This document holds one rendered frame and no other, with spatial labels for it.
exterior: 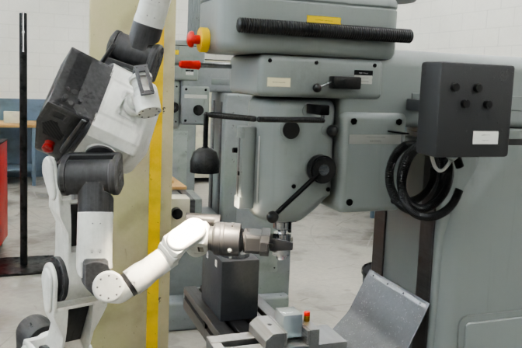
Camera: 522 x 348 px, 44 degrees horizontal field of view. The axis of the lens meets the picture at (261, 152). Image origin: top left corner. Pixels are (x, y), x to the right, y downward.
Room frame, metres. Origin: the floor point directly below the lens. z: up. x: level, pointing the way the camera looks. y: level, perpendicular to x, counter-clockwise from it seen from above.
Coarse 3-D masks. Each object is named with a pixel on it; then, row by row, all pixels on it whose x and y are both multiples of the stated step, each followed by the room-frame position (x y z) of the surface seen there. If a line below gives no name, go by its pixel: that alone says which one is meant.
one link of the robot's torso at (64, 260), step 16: (48, 160) 2.00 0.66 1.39; (48, 176) 2.00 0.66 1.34; (48, 192) 2.00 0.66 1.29; (64, 208) 1.96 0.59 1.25; (64, 224) 1.96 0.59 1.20; (64, 240) 1.98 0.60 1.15; (64, 256) 1.98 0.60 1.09; (64, 272) 1.96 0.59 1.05; (64, 288) 1.95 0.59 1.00; (80, 288) 1.98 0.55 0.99
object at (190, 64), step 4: (180, 64) 1.69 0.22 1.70; (184, 64) 1.69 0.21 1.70; (188, 64) 1.69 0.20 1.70; (192, 64) 1.69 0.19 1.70; (196, 64) 1.70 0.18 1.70; (200, 64) 1.70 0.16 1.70; (204, 64) 1.71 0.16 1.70; (208, 64) 1.71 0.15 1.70; (212, 64) 1.72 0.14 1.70; (216, 64) 1.72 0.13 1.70; (220, 64) 1.73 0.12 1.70; (224, 64) 1.73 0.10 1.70; (228, 64) 1.74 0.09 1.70; (188, 68) 1.70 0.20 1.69; (192, 68) 1.70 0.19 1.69; (196, 68) 1.70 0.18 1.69
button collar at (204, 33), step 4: (200, 28) 1.60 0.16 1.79; (204, 28) 1.60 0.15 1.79; (200, 32) 1.60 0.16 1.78; (204, 32) 1.59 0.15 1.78; (208, 32) 1.59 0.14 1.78; (200, 36) 1.60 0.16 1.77; (204, 36) 1.58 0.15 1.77; (208, 36) 1.59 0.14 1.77; (200, 40) 1.59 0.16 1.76; (204, 40) 1.58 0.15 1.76; (208, 40) 1.59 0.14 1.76; (200, 44) 1.59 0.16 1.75; (204, 44) 1.58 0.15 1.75; (208, 44) 1.59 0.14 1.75; (200, 48) 1.59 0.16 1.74; (204, 48) 1.59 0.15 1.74; (208, 48) 1.60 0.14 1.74
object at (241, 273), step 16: (208, 256) 2.03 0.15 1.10; (224, 256) 1.94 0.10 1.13; (240, 256) 1.93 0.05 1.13; (208, 272) 2.02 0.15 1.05; (224, 272) 1.89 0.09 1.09; (240, 272) 1.91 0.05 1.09; (256, 272) 1.93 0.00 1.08; (208, 288) 2.02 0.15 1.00; (224, 288) 1.90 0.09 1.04; (240, 288) 1.91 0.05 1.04; (256, 288) 1.93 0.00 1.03; (208, 304) 2.01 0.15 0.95; (224, 304) 1.90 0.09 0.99; (240, 304) 1.91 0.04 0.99; (256, 304) 1.93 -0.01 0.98; (224, 320) 1.90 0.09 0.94
